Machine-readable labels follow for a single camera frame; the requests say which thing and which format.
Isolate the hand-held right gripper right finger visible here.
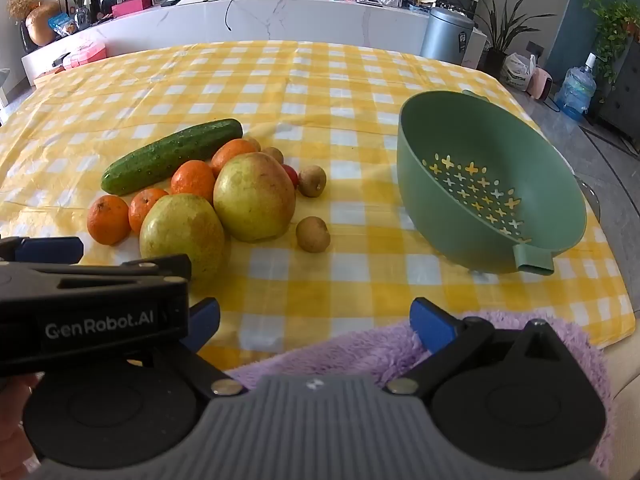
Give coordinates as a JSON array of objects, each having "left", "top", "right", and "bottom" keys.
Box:
[{"left": 382, "top": 297, "right": 576, "bottom": 396}]

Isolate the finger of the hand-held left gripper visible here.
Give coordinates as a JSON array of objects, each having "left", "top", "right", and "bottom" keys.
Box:
[
  {"left": 60, "top": 254, "right": 193, "bottom": 291},
  {"left": 0, "top": 236, "right": 85, "bottom": 263}
]

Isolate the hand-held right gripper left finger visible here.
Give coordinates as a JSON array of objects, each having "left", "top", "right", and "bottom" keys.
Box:
[{"left": 177, "top": 297, "right": 246, "bottom": 396}]

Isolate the yellow-green pear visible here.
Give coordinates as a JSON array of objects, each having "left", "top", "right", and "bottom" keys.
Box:
[{"left": 139, "top": 193, "right": 226, "bottom": 283}]

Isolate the orange tangerine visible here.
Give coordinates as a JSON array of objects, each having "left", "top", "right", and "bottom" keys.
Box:
[
  {"left": 128, "top": 187, "right": 170, "bottom": 235},
  {"left": 87, "top": 195, "right": 132, "bottom": 246},
  {"left": 170, "top": 159, "right": 217, "bottom": 203},
  {"left": 210, "top": 138, "right": 258, "bottom": 177}
]

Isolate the green colander bowl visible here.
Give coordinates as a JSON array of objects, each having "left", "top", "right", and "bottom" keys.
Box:
[{"left": 396, "top": 90, "right": 588, "bottom": 275}]

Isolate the reddish green pear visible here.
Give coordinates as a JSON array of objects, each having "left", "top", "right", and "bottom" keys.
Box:
[{"left": 213, "top": 152, "right": 297, "bottom": 242}]

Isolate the person's left hand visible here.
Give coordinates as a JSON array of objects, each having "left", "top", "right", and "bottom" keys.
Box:
[{"left": 0, "top": 374, "right": 40, "bottom": 480}]

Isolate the purple fluffy cloth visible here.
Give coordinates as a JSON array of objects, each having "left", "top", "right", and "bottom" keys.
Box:
[{"left": 227, "top": 310, "right": 613, "bottom": 476}]

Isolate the green cucumber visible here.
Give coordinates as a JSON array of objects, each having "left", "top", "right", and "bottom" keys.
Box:
[{"left": 101, "top": 118, "right": 244, "bottom": 197}]

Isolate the light pink box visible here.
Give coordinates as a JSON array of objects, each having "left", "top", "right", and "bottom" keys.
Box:
[{"left": 64, "top": 42, "right": 107, "bottom": 70}]

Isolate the orange gourd vase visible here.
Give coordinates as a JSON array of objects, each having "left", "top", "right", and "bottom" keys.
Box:
[{"left": 25, "top": 2, "right": 63, "bottom": 46}]

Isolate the blue snack bag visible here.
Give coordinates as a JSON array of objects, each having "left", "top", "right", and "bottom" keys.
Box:
[{"left": 48, "top": 12, "right": 78, "bottom": 37}]

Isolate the yellow checked tablecloth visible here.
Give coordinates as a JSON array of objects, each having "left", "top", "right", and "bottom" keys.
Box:
[{"left": 0, "top": 40, "right": 637, "bottom": 376}]

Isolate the dried flower bunch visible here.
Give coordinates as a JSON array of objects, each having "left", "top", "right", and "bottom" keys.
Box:
[{"left": 6, "top": 0, "right": 41, "bottom": 23}]

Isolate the magenta box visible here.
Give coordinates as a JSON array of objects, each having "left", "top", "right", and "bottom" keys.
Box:
[{"left": 111, "top": 0, "right": 152, "bottom": 19}]

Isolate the pink heater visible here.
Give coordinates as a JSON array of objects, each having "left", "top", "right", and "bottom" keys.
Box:
[{"left": 526, "top": 67, "right": 552, "bottom": 101}]

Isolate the white plastic bag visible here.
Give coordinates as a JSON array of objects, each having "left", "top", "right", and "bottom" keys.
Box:
[{"left": 501, "top": 52, "right": 537, "bottom": 92}]

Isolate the blue water jug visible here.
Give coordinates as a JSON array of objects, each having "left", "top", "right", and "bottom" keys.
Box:
[{"left": 555, "top": 52, "right": 598, "bottom": 121}]

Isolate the grey trash bin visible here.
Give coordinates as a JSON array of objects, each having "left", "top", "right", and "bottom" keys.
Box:
[{"left": 420, "top": 6, "right": 476, "bottom": 66}]

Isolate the dark grey cabinet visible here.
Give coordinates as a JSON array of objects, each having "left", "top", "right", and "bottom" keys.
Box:
[{"left": 597, "top": 35, "right": 640, "bottom": 156}]

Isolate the long-leaf potted plant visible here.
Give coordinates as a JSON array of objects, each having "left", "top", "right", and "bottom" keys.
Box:
[{"left": 470, "top": 0, "right": 543, "bottom": 78}]

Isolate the white marble cabinet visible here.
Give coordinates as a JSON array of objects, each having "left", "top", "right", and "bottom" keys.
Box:
[{"left": 21, "top": 0, "right": 488, "bottom": 86}]

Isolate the leafy green plant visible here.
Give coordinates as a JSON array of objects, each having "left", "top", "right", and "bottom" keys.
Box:
[{"left": 560, "top": 0, "right": 640, "bottom": 91}]

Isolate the black cable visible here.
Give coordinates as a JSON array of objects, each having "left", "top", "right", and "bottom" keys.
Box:
[{"left": 223, "top": 0, "right": 273, "bottom": 31}]

